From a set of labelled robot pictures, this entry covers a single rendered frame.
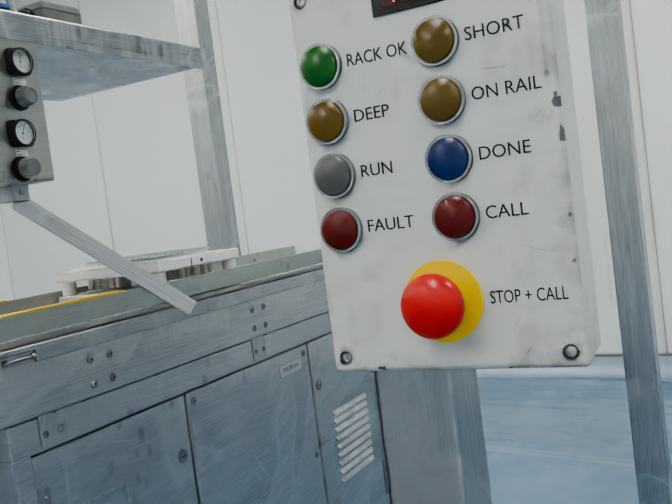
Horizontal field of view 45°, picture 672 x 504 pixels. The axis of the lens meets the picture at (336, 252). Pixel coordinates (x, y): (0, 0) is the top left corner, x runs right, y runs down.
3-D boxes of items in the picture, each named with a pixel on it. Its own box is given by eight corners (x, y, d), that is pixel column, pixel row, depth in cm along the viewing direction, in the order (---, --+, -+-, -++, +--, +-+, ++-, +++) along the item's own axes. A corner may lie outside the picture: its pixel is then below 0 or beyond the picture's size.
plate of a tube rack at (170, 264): (158, 273, 137) (157, 261, 137) (55, 283, 148) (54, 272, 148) (240, 257, 158) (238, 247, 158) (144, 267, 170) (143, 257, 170)
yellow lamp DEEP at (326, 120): (344, 139, 52) (339, 96, 52) (307, 145, 53) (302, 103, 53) (350, 139, 52) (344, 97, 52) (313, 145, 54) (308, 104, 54)
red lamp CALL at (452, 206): (476, 237, 48) (471, 192, 48) (434, 242, 50) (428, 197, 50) (480, 236, 49) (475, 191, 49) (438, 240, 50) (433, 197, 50)
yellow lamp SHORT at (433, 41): (455, 58, 48) (449, 11, 48) (412, 67, 49) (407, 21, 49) (459, 59, 49) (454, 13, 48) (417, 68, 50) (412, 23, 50)
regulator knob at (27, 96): (23, 107, 105) (18, 73, 104) (10, 110, 106) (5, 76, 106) (43, 108, 108) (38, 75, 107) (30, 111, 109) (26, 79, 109)
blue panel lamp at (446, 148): (469, 178, 48) (464, 132, 48) (427, 184, 50) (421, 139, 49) (473, 178, 49) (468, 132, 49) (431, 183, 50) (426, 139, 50)
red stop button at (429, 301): (462, 340, 47) (454, 273, 47) (400, 343, 49) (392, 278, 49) (485, 326, 51) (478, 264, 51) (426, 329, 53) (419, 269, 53)
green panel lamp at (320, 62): (337, 83, 52) (332, 40, 51) (300, 91, 53) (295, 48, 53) (343, 84, 52) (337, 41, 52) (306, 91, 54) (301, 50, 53)
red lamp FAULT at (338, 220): (358, 249, 52) (353, 207, 52) (321, 253, 53) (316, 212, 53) (363, 248, 53) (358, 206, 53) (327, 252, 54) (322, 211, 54)
